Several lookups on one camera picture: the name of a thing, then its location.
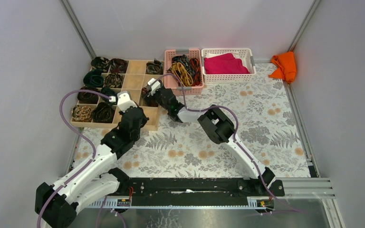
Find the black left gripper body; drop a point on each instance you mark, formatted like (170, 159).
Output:
(109, 94)

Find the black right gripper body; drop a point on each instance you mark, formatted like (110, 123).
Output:
(156, 99)

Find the red checkered patterned tie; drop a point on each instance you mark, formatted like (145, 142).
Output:
(147, 98)

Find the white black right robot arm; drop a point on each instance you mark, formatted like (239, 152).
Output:
(219, 123)

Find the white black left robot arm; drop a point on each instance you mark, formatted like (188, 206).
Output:
(59, 204)

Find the pink plastic basket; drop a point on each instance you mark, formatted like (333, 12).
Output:
(173, 82)

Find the rolled grey striped tie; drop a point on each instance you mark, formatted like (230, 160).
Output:
(154, 67)

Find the rolled black brown tie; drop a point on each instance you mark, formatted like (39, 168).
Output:
(103, 113)

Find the yellow patterned tie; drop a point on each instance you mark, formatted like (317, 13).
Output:
(181, 72)

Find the orange black tie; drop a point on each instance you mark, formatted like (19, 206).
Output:
(195, 64)

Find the wooden compartment tray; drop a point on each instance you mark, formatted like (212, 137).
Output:
(133, 80)

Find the rolled dark green tie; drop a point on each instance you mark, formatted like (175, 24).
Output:
(110, 95)

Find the rolled brown dotted tie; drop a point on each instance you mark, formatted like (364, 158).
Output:
(113, 80)

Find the dark teal patterned tie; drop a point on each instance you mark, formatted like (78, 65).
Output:
(183, 59)

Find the rolled tan patterned tie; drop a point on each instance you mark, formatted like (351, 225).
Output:
(81, 113)

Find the rolled dark brown tie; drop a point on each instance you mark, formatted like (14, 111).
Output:
(88, 98)

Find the rolled dark red tie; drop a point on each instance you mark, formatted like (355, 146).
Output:
(118, 65)

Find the rolled teal tie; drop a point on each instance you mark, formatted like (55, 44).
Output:
(94, 79)

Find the white plastic basket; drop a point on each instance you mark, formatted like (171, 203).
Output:
(245, 54)

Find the rolled camouflage tie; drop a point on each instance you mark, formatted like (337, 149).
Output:
(100, 63)

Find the magenta folded cloth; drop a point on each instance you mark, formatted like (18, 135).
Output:
(225, 64)

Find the white floral table mat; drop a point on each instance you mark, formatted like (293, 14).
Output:
(266, 126)

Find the orange cloth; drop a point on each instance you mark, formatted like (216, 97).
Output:
(286, 67)

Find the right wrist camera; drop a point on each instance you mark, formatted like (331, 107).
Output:
(153, 85)

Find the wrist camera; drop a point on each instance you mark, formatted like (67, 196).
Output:
(153, 85)
(125, 101)

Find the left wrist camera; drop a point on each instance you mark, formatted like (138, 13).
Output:
(125, 101)

